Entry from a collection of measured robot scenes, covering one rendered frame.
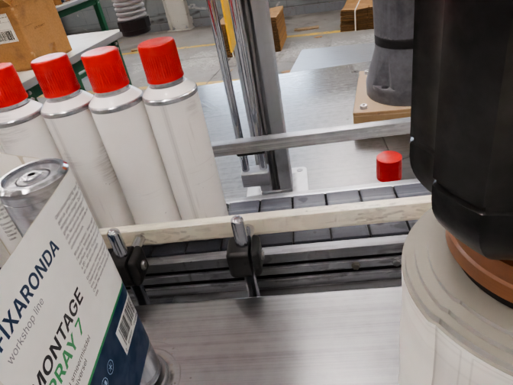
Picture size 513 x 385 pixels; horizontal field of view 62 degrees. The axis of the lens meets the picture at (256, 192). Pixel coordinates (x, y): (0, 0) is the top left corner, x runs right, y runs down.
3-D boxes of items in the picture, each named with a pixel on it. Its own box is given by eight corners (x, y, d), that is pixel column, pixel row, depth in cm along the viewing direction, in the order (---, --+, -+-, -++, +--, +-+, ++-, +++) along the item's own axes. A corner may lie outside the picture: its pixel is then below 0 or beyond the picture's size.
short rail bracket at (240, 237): (243, 324, 42) (217, 229, 36) (245, 301, 45) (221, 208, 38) (275, 321, 42) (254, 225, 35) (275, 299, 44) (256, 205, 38)
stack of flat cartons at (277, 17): (218, 59, 435) (211, 26, 418) (230, 43, 479) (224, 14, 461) (281, 51, 420) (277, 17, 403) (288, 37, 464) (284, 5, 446)
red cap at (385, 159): (400, 183, 58) (400, 163, 56) (374, 182, 59) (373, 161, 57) (403, 170, 60) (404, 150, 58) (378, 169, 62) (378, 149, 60)
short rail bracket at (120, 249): (133, 331, 44) (89, 241, 37) (150, 286, 49) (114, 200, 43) (163, 329, 43) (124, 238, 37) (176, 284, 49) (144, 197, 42)
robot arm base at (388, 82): (368, 111, 69) (364, 50, 63) (365, 76, 81) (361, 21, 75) (470, 99, 65) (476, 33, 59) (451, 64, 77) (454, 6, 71)
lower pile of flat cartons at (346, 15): (340, 32, 443) (338, 10, 432) (346, 19, 485) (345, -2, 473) (406, 26, 421) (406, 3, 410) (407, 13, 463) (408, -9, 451)
